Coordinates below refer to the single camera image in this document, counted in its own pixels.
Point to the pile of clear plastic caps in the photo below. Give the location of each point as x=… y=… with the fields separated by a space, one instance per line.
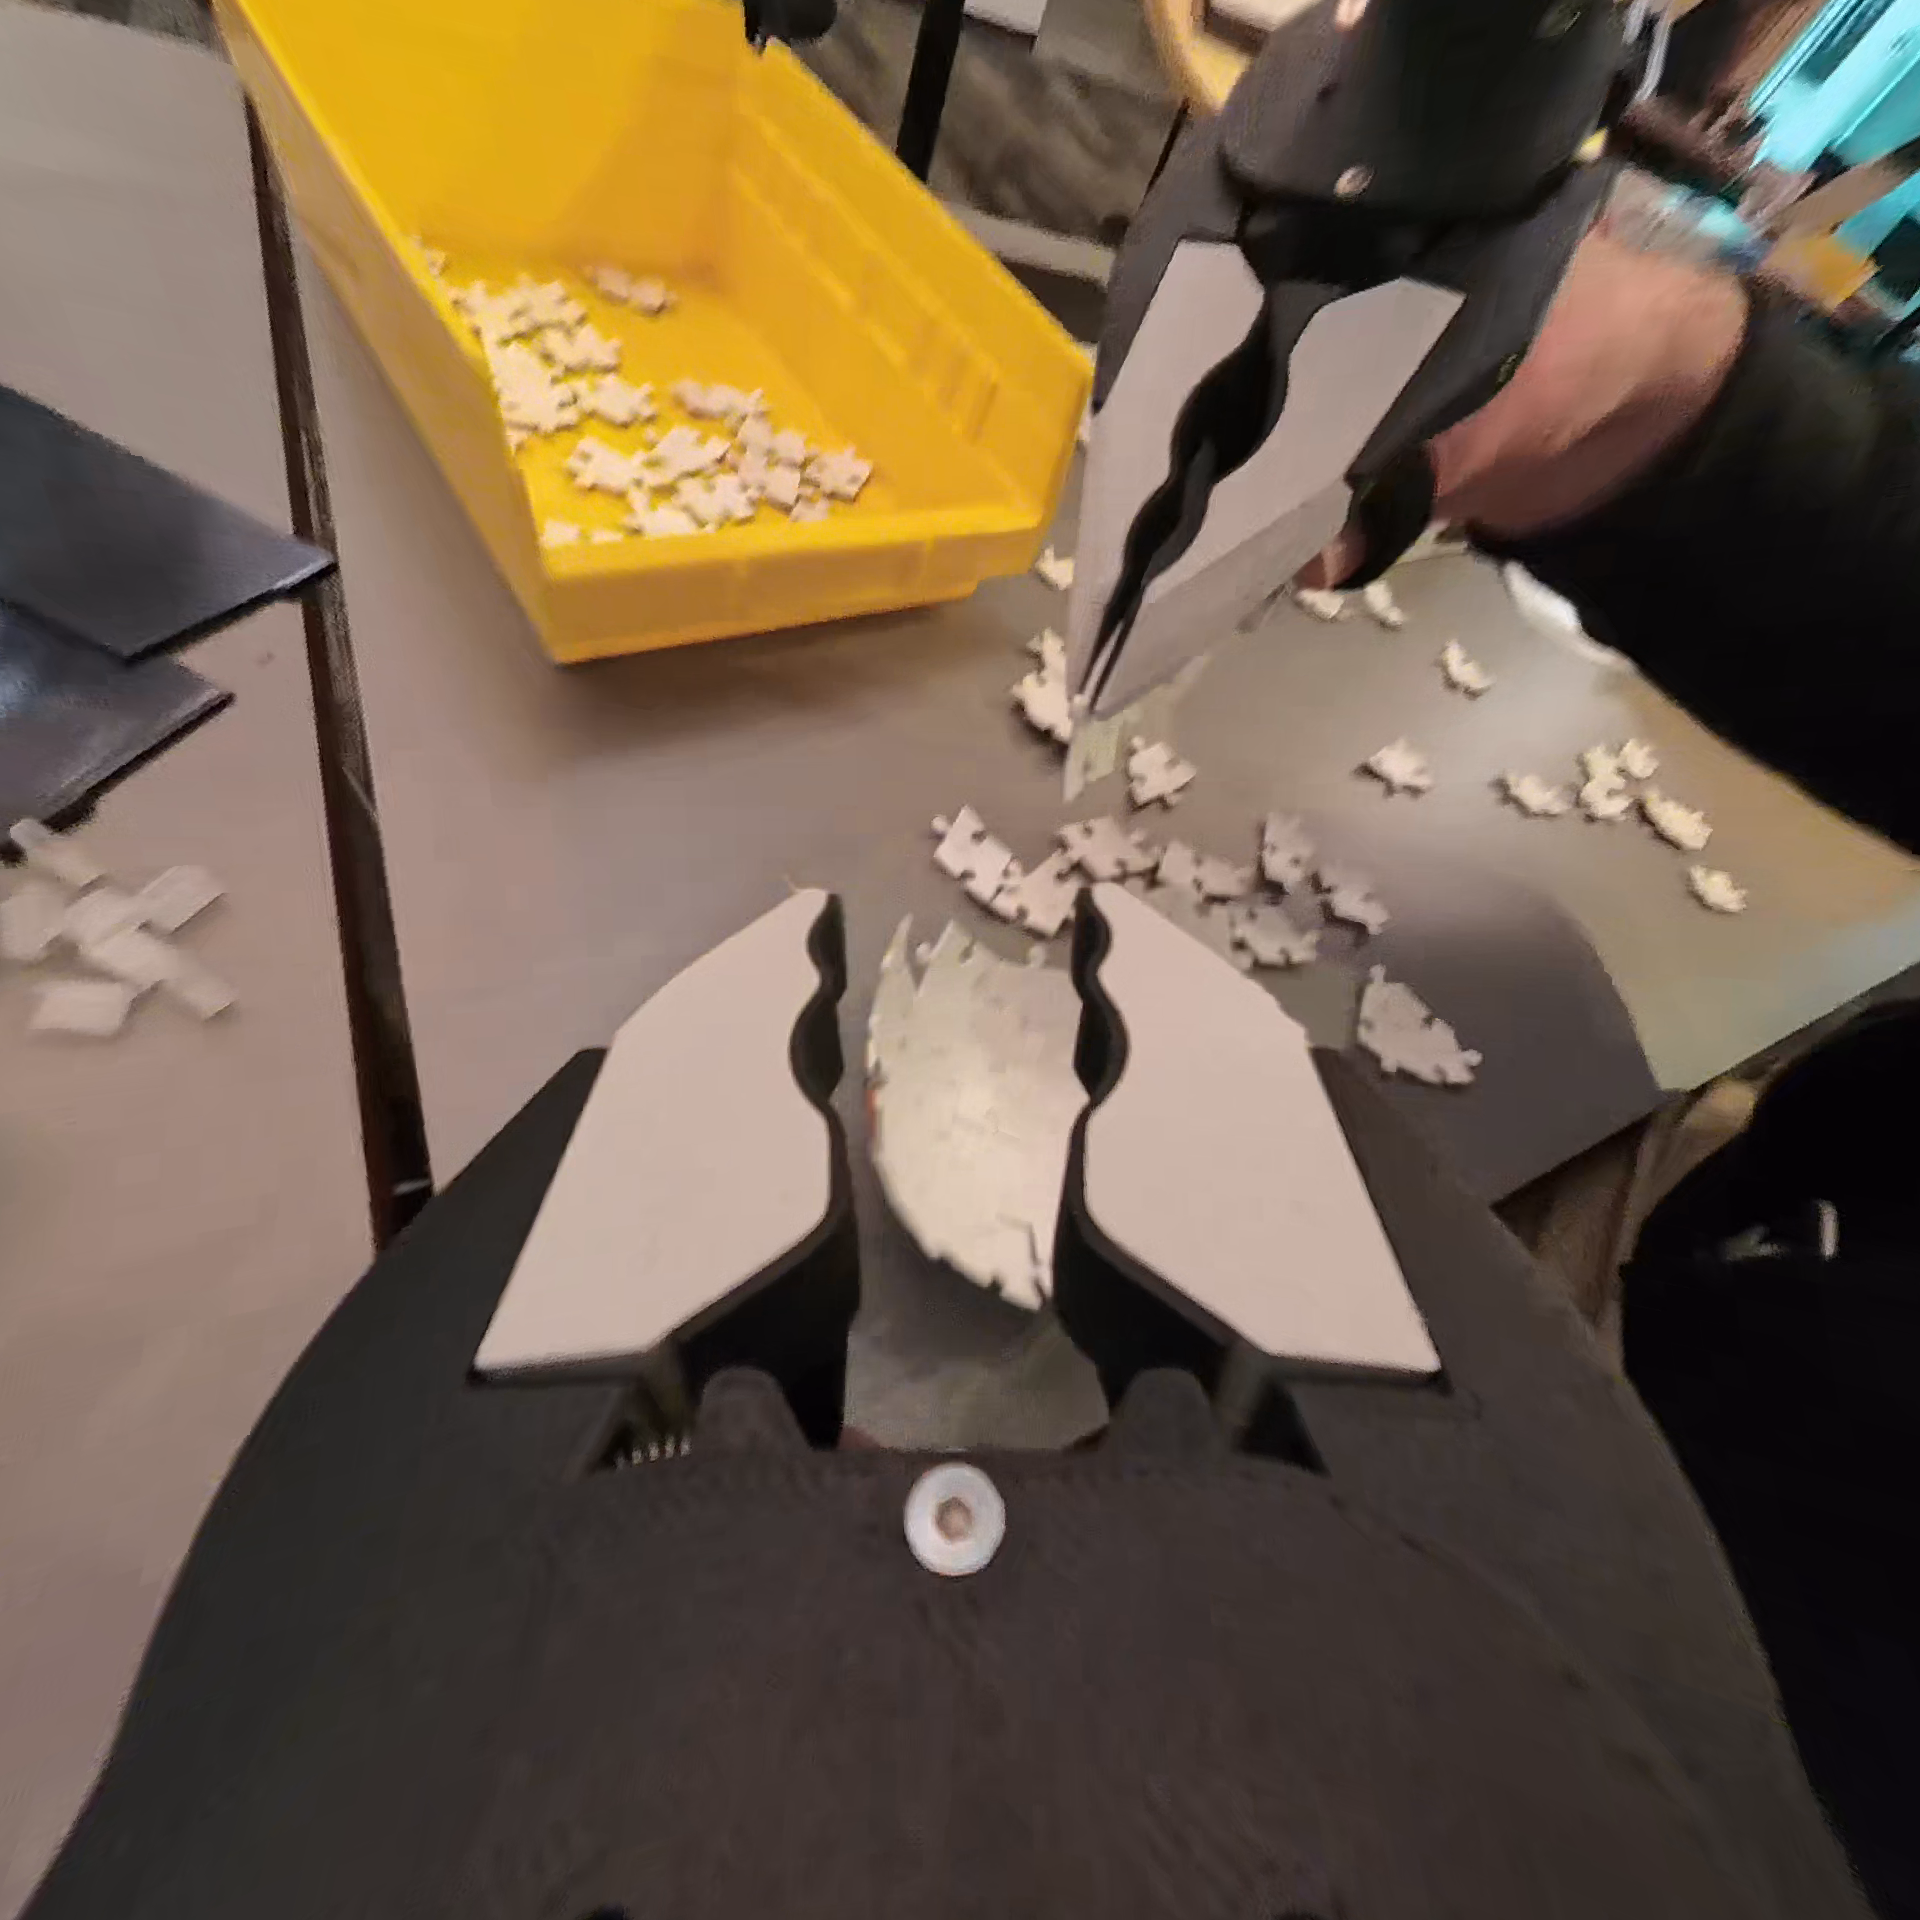
x=119 y=946

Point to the partly built white puzzle ball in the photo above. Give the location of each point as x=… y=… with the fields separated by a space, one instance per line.
x=974 y=1110

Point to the black pole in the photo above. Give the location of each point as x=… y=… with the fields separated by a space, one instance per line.
x=930 y=84

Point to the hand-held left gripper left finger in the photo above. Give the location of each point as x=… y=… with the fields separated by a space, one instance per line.
x=674 y=1186

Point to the person's tan trouser leg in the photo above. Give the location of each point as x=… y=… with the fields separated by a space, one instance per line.
x=1589 y=1214

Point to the person's right hand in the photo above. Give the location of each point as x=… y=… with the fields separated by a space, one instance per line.
x=1589 y=389

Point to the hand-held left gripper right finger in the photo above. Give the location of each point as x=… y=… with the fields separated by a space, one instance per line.
x=1259 y=1186

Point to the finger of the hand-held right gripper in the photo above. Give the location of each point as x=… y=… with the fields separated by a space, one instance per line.
x=1306 y=452
x=1154 y=436

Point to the wooden-edged white table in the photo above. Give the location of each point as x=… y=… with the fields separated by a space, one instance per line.
x=135 y=1277

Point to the yellow plastic bin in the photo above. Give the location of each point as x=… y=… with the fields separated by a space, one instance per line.
x=451 y=182

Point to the person's right forearm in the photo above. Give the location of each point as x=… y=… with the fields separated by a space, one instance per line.
x=1769 y=599

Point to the heap of white puzzle pieces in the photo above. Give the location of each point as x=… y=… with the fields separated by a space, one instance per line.
x=629 y=421

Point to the blue wrist band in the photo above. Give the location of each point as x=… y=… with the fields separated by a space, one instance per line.
x=1710 y=224

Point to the black mat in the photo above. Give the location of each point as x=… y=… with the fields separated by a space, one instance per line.
x=119 y=524
x=75 y=720

